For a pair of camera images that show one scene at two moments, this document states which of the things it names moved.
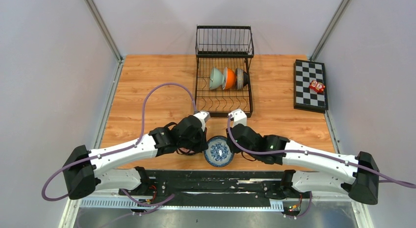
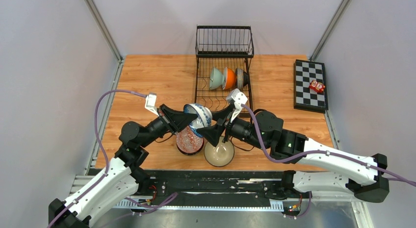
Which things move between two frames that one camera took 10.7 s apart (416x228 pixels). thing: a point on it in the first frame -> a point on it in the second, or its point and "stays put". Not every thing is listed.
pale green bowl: x=217 y=78 stays put
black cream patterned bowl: x=242 y=79 stays put
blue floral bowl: x=218 y=154 -> x=204 y=118
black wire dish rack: x=223 y=79 stays put
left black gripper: x=203 y=144 -> x=173 y=120
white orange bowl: x=230 y=78 stays put
